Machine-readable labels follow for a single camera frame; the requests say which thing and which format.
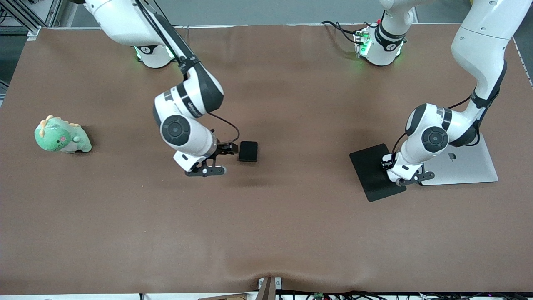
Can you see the black mouse pad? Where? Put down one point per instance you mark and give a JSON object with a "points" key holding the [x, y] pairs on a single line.
{"points": [[368, 175]]}

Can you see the small black phone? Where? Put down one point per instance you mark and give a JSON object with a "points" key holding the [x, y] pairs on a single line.
{"points": [[248, 151]]}

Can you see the green dinosaur plush toy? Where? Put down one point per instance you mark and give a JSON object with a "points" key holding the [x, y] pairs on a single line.
{"points": [[58, 137]]}

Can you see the brown table cloth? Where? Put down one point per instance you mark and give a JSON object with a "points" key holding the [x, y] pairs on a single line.
{"points": [[166, 229]]}

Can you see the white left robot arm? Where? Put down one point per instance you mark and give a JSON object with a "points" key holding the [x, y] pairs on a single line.
{"points": [[479, 41]]}

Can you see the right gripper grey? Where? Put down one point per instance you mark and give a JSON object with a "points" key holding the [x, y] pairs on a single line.
{"points": [[225, 148]]}

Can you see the aluminium frame profile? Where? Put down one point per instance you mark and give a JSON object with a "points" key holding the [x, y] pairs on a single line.
{"points": [[52, 10]]}

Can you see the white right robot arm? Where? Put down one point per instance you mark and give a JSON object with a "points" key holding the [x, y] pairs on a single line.
{"points": [[195, 137]]}

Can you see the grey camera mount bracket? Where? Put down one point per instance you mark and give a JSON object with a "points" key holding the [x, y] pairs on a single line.
{"points": [[266, 289]]}

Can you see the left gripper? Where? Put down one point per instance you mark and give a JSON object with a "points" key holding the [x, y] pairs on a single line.
{"points": [[387, 163]]}

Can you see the silver closed laptop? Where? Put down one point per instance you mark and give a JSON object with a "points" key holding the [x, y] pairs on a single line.
{"points": [[470, 166]]}

